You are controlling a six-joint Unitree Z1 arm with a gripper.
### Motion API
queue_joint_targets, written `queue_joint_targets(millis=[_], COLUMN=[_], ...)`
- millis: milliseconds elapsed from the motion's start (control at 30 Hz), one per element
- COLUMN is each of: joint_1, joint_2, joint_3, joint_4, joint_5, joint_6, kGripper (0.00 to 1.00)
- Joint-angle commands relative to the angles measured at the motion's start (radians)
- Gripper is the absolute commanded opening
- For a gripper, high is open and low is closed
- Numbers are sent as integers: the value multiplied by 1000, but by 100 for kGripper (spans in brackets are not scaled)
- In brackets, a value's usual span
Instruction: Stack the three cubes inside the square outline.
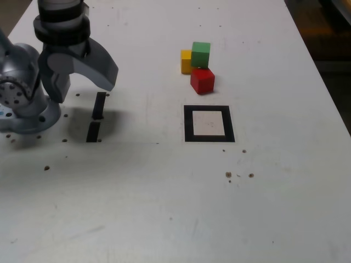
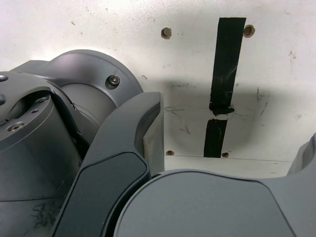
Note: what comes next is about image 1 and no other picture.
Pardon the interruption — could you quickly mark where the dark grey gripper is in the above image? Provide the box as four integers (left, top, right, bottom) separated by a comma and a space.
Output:
37, 38, 120, 104

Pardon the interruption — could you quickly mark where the yellow cube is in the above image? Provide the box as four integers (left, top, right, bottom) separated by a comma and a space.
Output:
180, 49, 193, 75

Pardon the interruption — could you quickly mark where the red cube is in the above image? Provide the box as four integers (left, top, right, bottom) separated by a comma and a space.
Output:
190, 67, 216, 95

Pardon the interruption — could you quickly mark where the green cube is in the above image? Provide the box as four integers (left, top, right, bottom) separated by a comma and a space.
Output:
190, 41, 211, 68

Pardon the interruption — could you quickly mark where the black tape square outline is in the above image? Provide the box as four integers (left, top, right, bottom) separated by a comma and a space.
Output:
183, 105, 236, 143

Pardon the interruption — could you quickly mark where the black tape strip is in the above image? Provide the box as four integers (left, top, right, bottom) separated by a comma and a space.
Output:
86, 92, 107, 143

